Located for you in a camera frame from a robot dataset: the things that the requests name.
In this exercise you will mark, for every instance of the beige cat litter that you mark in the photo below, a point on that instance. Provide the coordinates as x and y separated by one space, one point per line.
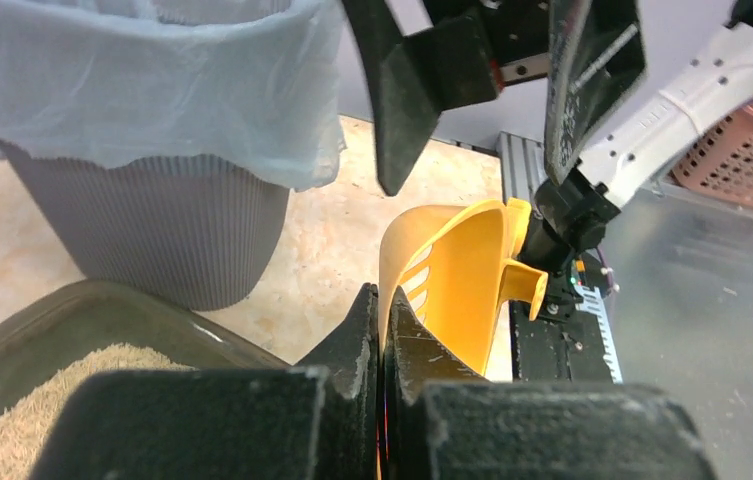
25 426

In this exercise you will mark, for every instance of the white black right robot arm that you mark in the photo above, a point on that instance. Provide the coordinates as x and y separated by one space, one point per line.
574 214

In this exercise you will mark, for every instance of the grey ribbed trash bin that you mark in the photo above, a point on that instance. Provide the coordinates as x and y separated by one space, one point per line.
197 231

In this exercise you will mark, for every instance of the light blue bin liner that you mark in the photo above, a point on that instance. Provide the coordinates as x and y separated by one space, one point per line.
254 83

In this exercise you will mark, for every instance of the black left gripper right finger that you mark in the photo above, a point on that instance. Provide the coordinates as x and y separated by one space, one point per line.
415 365

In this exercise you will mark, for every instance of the dark translucent litter box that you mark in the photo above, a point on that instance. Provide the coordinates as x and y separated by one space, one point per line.
66 325

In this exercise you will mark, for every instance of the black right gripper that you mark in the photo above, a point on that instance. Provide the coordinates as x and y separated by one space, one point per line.
596 60

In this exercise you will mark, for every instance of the yellow litter scoop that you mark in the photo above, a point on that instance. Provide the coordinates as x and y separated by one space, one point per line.
465 257

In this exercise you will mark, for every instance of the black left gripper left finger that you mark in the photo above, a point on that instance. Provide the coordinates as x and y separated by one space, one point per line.
346 439

